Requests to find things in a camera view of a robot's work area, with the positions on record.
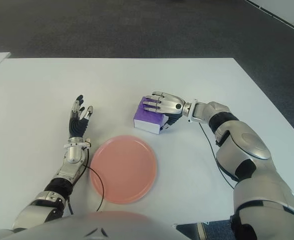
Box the dark stand base white stripe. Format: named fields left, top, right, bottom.
left=176, top=221, right=209, bottom=240

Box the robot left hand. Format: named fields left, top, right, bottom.
left=68, top=94, right=94, bottom=138

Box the round pink plate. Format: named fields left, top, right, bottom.
left=89, top=134, right=159, bottom=204

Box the purple tissue paper pack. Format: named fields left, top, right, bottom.
left=133, top=96, right=169, bottom=135

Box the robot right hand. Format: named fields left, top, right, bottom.
left=142, top=91, right=187, bottom=132

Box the silver robot torso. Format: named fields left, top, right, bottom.
left=1, top=210, right=182, bottom=240

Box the grey right wrist cable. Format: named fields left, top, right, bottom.
left=198, top=122, right=237, bottom=191

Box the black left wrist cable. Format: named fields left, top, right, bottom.
left=66, top=147, right=105, bottom=216

